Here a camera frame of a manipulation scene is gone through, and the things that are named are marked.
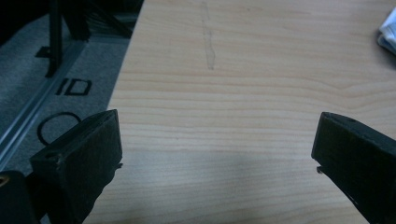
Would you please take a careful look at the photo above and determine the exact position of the grey metal floor rail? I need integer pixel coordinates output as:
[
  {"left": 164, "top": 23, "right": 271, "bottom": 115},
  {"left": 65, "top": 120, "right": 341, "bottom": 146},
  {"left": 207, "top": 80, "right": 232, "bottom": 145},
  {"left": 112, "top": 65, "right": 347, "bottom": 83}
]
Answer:
[{"left": 0, "top": 39, "right": 89, "bottom": 172}]

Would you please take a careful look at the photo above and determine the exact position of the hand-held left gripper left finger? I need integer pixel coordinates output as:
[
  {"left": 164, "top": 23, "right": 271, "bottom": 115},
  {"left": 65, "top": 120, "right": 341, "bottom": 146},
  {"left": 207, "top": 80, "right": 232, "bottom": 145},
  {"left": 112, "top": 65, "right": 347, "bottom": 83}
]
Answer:
[{"left": 30, "top": 108, "right": 123, "bottom": 224}]

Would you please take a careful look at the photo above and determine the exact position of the black metal stand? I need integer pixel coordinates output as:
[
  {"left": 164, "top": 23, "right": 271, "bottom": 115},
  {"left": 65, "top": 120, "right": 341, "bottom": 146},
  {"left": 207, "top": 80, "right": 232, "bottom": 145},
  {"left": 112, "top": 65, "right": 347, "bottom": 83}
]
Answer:
[{"left": 35, "top": 0, "right": 92, "bottom": 78}]

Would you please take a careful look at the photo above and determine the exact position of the blue white striped towel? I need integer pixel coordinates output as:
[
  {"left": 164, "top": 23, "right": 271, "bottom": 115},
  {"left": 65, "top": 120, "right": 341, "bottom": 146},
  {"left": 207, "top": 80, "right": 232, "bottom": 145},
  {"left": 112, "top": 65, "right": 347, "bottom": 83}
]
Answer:
[{"left": 376, "top": 7, "right": 396, "bottom": 56}]

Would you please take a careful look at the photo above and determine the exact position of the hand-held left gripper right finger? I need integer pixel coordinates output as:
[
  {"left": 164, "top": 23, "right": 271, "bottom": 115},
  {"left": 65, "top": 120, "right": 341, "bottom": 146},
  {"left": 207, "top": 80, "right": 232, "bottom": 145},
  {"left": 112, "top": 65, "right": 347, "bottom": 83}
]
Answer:
[{"left": 311, "top": 111, "right": 396, "bottom": 224}]

